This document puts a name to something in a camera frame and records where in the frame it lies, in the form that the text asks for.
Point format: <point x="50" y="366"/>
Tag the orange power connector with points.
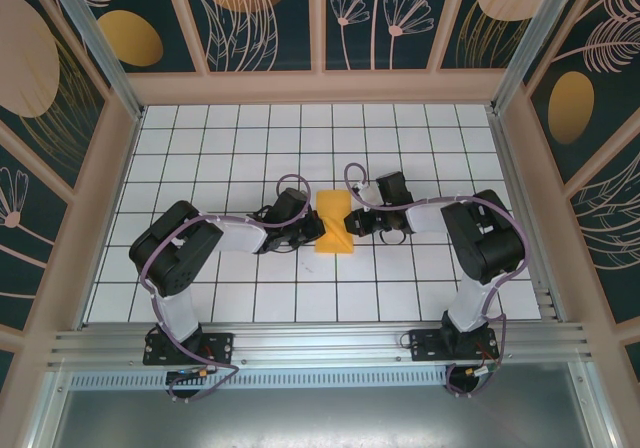
<point x="480" y="371"/>
<point x="202" y="371"/>

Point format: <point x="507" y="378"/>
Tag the gold oval pink feather panel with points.
<point x="600" y="68"/>

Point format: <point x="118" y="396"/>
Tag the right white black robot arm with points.
<point x="490" y="253"/>

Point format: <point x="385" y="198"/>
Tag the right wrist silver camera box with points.
<point x="361" y="193"/>

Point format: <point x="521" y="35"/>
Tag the pink leaf outlines wall panel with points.
<point x="610" y="238"/>

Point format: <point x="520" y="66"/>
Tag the large pink circle wall panel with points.
<point x="30" y="68"/>

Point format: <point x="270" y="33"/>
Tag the long aluminium base rail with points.
<point x="320" y="343"/>

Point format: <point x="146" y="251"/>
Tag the aluminium side rail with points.
<point x="546" y="304"/>

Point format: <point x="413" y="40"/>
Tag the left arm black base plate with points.
<point x="220" y="348"/>

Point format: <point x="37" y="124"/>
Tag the yellow cloth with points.
<point x="332" y="203"/>

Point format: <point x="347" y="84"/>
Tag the gold oval wall panel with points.
<point x="130" y="38"/>

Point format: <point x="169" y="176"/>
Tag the aluminium corner post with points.
<point x="102" y="53"/>
<point x="532" y="43"/>

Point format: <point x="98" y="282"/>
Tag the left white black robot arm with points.
<point x="235" y="235"/>

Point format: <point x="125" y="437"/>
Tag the grey sheet metal tray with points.
<point x="320" y="418"/>

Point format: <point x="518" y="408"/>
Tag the pink flowers wall panel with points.
<point x="380" y="43"/>

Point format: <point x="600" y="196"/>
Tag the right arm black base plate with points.
<point x="425" y="348"/>

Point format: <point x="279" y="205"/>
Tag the single pink flower wall panel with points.
<point x="20" y="248"/>

